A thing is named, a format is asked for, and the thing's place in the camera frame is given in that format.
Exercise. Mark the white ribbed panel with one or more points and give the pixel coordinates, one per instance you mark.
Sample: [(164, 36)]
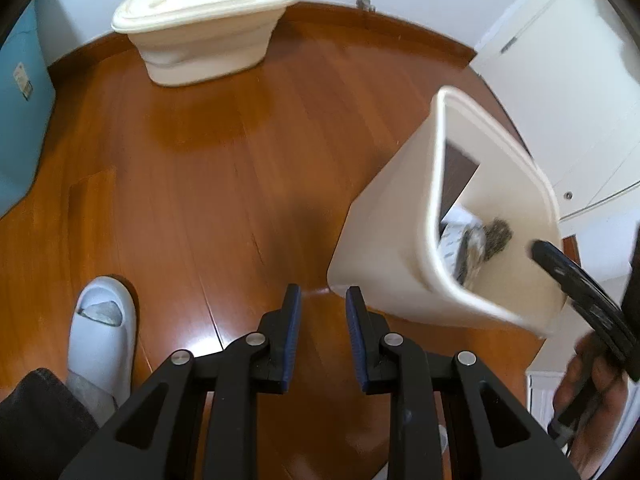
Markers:
[(542, 395)]

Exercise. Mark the person's right hand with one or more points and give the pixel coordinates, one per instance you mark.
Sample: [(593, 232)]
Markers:
[(605, 400)]

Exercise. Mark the pale grey slipper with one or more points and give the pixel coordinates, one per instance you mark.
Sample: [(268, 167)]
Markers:
[(105, 345), (443, 437)]

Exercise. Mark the wrappers pile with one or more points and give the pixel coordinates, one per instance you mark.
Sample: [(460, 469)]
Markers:
[(472, 242)]

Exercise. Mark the grey door hinge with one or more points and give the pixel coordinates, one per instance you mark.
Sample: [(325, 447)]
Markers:
[(509, 44)]

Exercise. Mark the metal door stop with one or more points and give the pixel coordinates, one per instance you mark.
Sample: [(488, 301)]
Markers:
[(365, 2)]

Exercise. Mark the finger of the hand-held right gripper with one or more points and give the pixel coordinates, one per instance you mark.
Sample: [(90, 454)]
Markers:
[(575, 285)]

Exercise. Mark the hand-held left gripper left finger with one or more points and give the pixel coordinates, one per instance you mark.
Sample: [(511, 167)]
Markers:
[(292, 335)]

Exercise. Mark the teal storage box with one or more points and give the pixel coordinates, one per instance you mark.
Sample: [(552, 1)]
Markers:
[(20, 125)]

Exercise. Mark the white door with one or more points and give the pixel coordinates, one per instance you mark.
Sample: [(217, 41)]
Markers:
[(575, 110)]

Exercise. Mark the beige collapsible bucket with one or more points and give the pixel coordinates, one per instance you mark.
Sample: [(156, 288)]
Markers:
[(200, 45)]

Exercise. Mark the beige plastic waste bin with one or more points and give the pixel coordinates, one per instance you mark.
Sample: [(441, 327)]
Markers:
[(395, 240)]

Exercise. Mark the person's black trouser leg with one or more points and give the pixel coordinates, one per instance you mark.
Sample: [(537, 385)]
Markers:
[(40, 425)]

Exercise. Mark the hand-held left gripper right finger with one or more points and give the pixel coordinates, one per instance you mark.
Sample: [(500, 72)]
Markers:
[(356, 335)]

